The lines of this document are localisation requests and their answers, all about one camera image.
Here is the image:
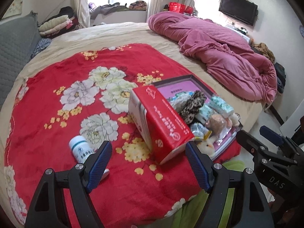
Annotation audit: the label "pink ball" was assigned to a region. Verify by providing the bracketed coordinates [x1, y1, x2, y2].
[205, 114, 227, 135]

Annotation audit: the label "plush bear purple dress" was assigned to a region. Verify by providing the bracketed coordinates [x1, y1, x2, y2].
[197, 139, 215, 157]

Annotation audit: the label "green floral tissue pack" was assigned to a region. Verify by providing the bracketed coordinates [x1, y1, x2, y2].
[195, 104, 215, 124]

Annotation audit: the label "small white tissue pack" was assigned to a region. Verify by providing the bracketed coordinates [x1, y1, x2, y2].
[190, 123, 208, 133]

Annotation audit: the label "leopard print cloth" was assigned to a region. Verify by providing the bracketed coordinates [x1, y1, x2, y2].
[179, 90, 207, 125]

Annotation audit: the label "plush bear pink dress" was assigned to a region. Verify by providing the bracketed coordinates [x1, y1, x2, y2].
[226, 113, 240, 127]

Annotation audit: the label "person's left hand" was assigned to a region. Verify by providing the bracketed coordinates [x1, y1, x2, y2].
[267, 188, 284, 208]

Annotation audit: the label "white cabinet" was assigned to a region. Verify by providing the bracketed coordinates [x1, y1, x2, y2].
[280, 110, 303, 138]

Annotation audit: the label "beige bed sheet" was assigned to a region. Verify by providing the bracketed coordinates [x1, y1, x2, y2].
[0, 21, 264, 228]

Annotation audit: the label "dark shallow box tray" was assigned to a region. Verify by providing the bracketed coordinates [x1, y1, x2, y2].
[154, 75, 243, 160]

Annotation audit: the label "dark clothes pile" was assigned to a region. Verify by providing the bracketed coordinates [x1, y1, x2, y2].
[274, 62, 286, 94]

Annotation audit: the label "white supplement bottle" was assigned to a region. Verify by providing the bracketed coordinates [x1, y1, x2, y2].
[69, 135, 109, 188]

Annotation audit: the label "pink quilted duvet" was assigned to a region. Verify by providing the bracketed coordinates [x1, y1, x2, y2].
[148, 11, 277, 104]

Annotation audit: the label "brown clothes pile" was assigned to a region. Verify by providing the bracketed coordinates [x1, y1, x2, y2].
[251, 43, 276, 64]

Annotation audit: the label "red tissue pack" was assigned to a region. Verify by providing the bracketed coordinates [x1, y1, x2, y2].
[128, 85, 194, 165]

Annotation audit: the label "pink book in tray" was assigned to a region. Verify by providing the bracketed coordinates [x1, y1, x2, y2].
[156, 80, 204, 99]

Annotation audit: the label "red floral blanket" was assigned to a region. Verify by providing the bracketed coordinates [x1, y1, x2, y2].
[4, 43, 242, 228]

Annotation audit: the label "red gift bags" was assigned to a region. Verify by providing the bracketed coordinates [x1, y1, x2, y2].
[163, 0, 197, 16]

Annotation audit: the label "blue patterned pillow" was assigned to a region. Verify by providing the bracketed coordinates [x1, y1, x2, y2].
[30, 38, 51, 59]

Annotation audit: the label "grey quilted headboard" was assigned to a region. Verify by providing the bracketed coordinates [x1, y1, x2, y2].
[0, 12, 41, 105]

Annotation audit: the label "folded blankets stack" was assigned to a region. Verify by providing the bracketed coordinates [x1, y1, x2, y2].
[38, 6, 80, 39]

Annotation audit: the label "clothes on window sill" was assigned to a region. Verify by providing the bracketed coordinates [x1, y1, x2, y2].
[90, 0, 147, 20]

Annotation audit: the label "left white curtain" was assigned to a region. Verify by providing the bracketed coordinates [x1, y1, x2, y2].
[74, 0, 90, 28]

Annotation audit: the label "black wall television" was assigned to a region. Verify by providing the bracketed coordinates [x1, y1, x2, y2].
[218, 0, 258, 26]

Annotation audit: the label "wall painting panels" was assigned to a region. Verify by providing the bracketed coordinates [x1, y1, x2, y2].
[3, 0, 23, 19]

